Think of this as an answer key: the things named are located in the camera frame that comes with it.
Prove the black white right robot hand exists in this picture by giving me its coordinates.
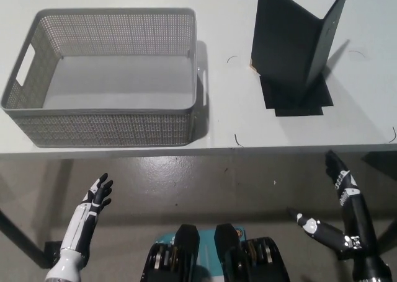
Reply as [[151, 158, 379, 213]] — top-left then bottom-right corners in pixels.
[[287, 150, 380, 260]]

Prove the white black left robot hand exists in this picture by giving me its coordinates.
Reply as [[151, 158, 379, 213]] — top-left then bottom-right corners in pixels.
[[60, 172, 114, 258]]

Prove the black notebook with brass corners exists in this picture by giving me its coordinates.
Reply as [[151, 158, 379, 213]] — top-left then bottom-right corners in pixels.
[[249, 0, 352, 96]]

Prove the black teal robot torso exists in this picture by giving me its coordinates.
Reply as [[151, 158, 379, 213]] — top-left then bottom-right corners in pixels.
[[141, 223, 291, 282]]

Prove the black table leg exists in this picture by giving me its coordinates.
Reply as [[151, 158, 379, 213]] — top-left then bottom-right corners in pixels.
[[0, 206, 47, 269], [361, 151, 397, 255]]

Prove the black table foot plate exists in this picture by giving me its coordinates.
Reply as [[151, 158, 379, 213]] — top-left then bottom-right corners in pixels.
[[43, 240, 63, 269]]

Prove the grey perforated plastic basket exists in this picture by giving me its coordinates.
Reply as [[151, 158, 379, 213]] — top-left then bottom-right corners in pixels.
[[0, 7, 208, 149]]

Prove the black tape patch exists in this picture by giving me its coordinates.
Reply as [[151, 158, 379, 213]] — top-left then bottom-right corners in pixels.
[[259, 73, 334, 119]]

